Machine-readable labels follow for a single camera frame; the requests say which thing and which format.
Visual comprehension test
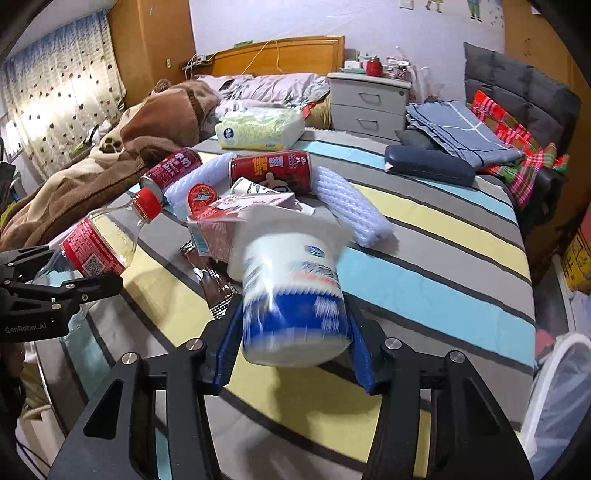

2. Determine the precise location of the cartoon wall poster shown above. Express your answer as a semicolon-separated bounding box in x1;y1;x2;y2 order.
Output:
399;0;506;28

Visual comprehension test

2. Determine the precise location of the red drink can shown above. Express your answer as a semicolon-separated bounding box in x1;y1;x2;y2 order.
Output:
140;148;204;206
229;151;315;192

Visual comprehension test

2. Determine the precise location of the pink and white carton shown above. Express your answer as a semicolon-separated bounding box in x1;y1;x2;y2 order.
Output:
187;194;315;268

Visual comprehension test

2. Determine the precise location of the dark blue folded cloth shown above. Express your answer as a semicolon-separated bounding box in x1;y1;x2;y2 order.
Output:
384;144;476;186

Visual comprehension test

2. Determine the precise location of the brown fleece blanket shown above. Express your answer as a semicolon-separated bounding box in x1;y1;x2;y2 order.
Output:
0;79;222;252

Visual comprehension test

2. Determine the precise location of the patterned window curtain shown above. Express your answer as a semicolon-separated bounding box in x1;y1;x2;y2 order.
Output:
0;10;127;178

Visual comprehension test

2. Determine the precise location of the yellow printed box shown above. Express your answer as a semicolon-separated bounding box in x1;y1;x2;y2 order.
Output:
561;231;591;294

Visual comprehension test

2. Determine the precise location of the yellow-green tissue pack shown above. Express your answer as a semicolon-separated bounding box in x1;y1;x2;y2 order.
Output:
215;107;306;151

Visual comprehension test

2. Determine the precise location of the striped bed sheet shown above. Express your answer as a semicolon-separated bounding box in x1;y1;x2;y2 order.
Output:
37;129;539;480

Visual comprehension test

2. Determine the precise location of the tall wooden cabinet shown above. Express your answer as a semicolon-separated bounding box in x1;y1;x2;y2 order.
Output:
503;0;578;88

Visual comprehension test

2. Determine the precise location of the grey drawer nightstand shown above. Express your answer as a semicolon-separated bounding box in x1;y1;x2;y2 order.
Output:
327;71;411;141

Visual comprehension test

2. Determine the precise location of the white waste bin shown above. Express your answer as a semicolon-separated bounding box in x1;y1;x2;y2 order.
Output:
522;333;591;480

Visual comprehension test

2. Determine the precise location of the clear plastic bottle red cap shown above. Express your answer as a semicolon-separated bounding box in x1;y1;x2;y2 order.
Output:
32;188;163;296

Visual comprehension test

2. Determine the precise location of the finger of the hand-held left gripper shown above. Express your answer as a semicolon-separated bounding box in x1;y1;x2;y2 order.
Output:
0;246;55;283
0;273;124;319

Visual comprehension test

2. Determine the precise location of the wooden headboard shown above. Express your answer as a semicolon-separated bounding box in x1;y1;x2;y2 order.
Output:
187;35;346;79

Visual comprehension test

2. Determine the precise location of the crumpled white paper cup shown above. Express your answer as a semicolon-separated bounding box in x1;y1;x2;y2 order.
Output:
231;178;296;198

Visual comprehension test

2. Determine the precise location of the wooden wardrobe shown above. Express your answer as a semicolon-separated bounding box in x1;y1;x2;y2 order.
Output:
108;0;197;95

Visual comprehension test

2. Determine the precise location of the white plastic bag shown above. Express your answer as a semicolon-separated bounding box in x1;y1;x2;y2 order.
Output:
409;65;444;104

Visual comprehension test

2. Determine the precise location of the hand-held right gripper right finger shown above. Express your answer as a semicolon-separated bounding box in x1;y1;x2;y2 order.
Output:
346;305;536;480

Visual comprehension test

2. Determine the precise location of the yellow cable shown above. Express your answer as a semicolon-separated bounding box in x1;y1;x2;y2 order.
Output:
249;39;282;75

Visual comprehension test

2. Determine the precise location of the red green plaid cloth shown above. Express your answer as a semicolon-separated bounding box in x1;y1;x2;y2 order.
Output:
468;90;571;208

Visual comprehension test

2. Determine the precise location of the pink grey quilt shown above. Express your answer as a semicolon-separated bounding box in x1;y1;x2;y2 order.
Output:
194;73;331;116

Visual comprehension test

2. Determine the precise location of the grey padded chair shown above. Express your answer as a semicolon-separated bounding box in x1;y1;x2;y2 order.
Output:
463;42;583;241

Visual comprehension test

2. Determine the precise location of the white foam net sleeve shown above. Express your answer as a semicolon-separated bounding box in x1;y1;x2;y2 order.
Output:
314;167;393;249
165;152;238;209

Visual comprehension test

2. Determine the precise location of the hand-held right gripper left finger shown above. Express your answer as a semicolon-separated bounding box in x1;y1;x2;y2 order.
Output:
46;294;245;480

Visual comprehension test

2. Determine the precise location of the white and blue paper tub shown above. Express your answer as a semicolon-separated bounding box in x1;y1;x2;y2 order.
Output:
226;218;355;368

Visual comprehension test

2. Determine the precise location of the brown foil wrapper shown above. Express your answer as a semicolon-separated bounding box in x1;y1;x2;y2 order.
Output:
180;240;243;320

